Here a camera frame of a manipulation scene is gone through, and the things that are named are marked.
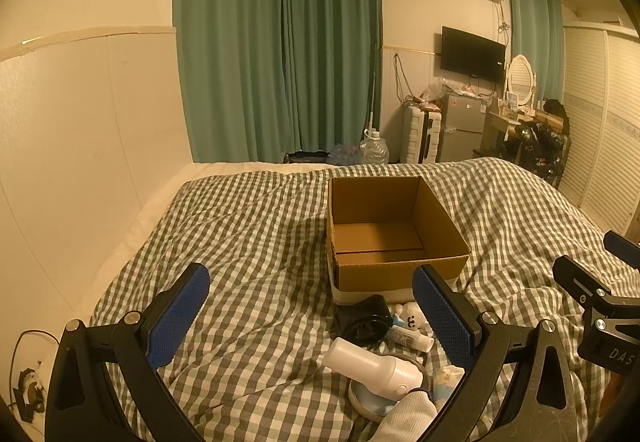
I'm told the white sock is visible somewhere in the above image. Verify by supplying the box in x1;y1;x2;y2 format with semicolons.
369;390;438;442

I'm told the white cream tube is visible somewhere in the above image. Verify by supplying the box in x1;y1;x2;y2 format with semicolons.
385;325;434;353

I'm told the black round pouch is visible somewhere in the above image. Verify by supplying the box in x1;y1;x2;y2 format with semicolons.
333;295;393;348

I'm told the round blue white container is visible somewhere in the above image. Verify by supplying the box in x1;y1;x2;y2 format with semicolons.
347;353;431;422

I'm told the white plush toy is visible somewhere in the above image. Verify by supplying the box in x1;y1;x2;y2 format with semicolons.
387;301;427;332

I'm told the black bag pile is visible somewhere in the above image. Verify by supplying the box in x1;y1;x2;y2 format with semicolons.
499;99;570;188

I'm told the grey checkered bed duvet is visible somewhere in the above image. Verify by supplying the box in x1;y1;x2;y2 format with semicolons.
89;156;640;442

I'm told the wooden vanity desk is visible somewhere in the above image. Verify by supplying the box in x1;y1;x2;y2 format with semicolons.
473;110;533;159

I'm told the white louvered wardrobe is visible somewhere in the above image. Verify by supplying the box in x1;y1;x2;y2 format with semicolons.
560;22;639;234

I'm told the white oval vanity mirror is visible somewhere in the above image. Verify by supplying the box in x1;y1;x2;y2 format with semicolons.
506;54;537;108

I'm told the brown cardboard box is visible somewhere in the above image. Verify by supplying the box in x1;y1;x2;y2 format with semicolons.
326;176;471;305

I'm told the grey mini fridge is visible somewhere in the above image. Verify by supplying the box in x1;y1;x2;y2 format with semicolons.
438;94;486;162

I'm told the white suitcase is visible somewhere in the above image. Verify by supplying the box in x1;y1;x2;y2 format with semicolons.
400;104;442;165

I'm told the clear large water jug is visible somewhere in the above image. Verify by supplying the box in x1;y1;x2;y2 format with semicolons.
358;129;390;165

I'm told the green curtain right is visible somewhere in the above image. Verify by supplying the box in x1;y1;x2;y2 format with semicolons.
509;0;564;102

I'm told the green curtain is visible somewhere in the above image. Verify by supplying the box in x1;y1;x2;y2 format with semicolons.
172;0;383;162
509;0;564;102

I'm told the dark bag on floor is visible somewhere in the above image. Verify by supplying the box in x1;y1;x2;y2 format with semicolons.
283;150;329;165

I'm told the green curtain left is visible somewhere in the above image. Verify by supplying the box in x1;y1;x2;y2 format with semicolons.
172;0;383;162

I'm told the power plug with cable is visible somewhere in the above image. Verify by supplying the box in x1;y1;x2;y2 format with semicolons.
9;329;60;424

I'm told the black wall television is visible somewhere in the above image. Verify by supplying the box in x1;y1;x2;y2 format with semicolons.
440;27;506;84

